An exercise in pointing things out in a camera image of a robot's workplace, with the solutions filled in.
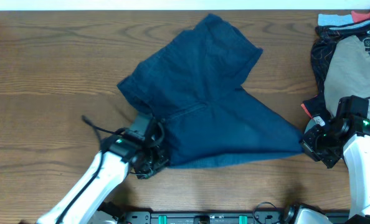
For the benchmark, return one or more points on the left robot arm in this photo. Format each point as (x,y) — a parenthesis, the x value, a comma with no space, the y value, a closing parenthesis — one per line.
(110,167)

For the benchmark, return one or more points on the black patterned garment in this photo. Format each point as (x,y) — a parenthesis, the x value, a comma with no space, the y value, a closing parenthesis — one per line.
(321,54)

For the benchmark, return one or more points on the dark blue denim shorts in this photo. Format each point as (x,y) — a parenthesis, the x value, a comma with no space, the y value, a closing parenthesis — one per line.
(194,86)

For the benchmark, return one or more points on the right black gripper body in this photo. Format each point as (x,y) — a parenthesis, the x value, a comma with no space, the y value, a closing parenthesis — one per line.
(321,146)

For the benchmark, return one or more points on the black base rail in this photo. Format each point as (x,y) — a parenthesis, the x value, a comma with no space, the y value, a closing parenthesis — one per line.
(110,213)

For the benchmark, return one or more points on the light blue cloth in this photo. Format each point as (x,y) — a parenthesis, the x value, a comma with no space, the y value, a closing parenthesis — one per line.
(334,20)

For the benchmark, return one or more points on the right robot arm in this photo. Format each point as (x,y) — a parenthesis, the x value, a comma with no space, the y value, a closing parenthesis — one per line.
(346,139)

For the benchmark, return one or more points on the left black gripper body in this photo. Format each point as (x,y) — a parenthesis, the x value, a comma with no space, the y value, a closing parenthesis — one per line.
(153,160)

